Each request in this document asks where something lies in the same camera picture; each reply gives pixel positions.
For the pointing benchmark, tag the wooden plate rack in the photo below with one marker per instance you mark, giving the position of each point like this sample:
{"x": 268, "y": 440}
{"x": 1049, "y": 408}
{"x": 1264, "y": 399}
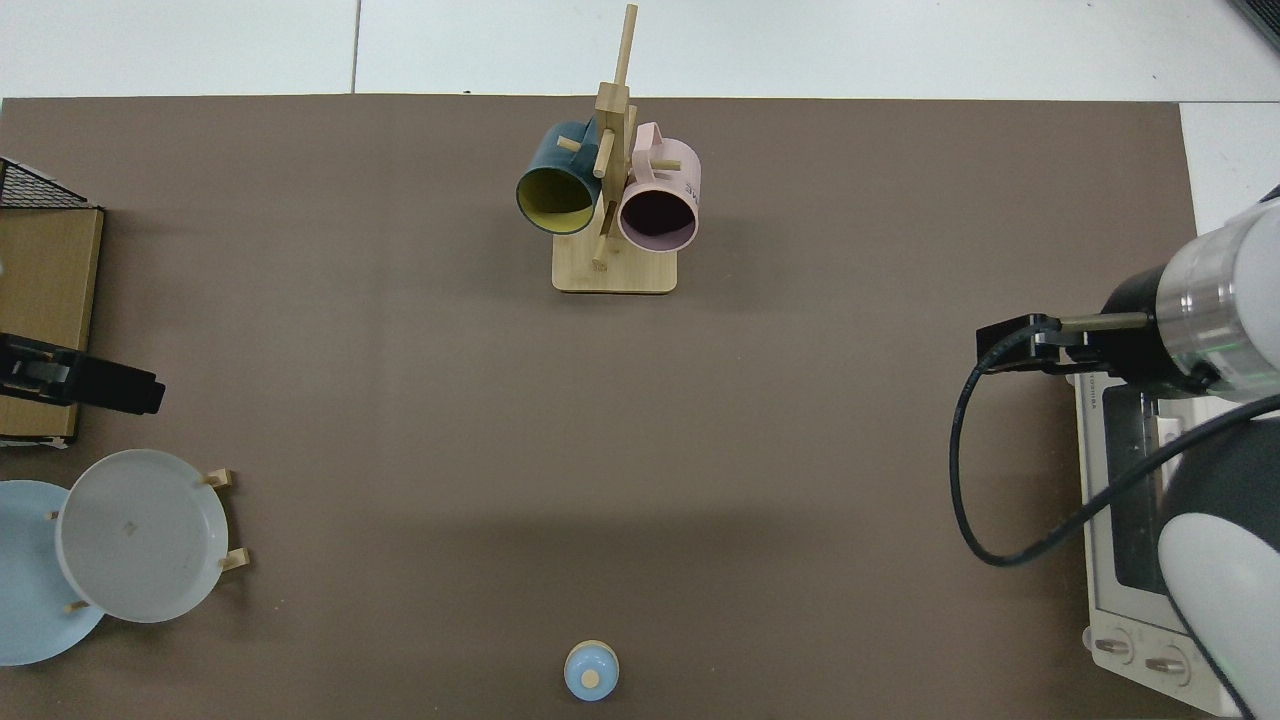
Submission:
{"x": 220, "y": 479}

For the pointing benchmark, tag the grey plate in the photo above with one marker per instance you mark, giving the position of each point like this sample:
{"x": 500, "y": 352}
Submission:
{"x": 140, "y": 540}

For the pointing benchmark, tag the light blue plate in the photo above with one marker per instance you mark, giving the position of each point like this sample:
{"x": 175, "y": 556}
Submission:
{"x": 25, "y": 600}

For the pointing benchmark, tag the brown table cloth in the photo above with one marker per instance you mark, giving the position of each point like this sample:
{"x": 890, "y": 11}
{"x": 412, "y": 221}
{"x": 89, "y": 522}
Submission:
{"x": 400, "y": 400}

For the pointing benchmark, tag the pale toaster oven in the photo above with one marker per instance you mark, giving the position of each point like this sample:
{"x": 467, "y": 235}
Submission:
{"x": 1120, "y": 640}

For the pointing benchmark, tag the dark grey equipment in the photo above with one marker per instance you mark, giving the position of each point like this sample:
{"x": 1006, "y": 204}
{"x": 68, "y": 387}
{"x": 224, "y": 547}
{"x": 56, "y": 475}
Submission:
{"x": 1262, "y": 18}

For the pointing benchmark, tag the pink cup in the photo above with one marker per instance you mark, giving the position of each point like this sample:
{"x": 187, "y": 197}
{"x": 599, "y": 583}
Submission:
{"x": 672, "y": 182}

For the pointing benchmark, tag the wooden cup stand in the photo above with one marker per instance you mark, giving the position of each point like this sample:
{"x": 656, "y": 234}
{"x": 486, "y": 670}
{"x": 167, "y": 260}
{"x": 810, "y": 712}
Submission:
{"x": 620, "y": 272}

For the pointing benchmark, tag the dark teal cup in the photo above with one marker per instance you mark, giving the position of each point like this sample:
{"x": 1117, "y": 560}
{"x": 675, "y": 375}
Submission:
{"x": 545, "y": 155}

